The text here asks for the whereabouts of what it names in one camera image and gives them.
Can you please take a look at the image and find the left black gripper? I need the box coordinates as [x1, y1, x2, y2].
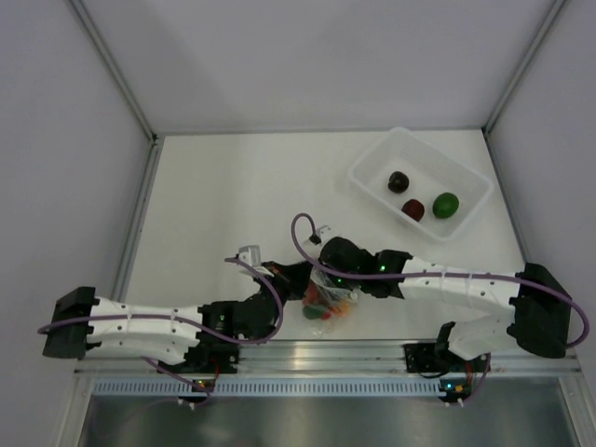
[252, 261, 315, 320]

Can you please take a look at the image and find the clear zip top bag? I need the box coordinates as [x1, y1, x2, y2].
[302, 268, 359, 338]

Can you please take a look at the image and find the dark red fake fruit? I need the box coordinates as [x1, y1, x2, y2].
[401, 199, 426, 222]

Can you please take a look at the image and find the dark purple fake plum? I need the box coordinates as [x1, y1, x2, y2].
[387, 171, 410, 194]

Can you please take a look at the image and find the green fake lime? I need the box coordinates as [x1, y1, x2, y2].
[432, 192, 460, 220]

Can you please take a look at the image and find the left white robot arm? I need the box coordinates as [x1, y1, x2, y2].
[38, 262, 311, 373]

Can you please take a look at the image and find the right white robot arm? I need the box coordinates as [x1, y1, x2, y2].
[318, 237, 571, 370]

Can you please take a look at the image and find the white plastic basket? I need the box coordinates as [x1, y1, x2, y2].
[347, 128, 494, 242]

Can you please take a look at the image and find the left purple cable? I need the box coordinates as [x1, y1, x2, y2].
[36, 255, 285, 406]

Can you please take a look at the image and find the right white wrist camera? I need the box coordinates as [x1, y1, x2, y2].
[306, 225, 334, 246]

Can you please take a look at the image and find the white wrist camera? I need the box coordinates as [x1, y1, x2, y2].
[306, 225, 334, 246]
[237, 245, 262, 268]

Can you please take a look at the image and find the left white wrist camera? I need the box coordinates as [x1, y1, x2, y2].
[237, 245, 262, 268]

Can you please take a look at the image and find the aluminium mounting rail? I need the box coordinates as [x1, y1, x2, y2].
[74, 338, 583, 374]

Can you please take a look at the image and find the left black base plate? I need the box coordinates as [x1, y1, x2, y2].
[157, 343, 239, 374]

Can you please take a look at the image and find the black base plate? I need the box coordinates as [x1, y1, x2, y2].
[157, 343, 239, 374]
[403, 343, 464, 378]

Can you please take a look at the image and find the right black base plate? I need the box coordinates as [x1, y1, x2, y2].
[403, 343, 464, 378]

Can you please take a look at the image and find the slotted grey cable duct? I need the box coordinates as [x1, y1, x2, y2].
[93, 378, 468, 398]

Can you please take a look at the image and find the left frame post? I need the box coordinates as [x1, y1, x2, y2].
[69, 0, 159, 141]

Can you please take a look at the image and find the frame post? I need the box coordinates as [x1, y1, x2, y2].
[481, 0, 570, 137]
[69, 0, 159, 141]

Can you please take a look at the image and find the right frame post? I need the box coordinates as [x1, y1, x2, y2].
[481, 0, 570, 137]

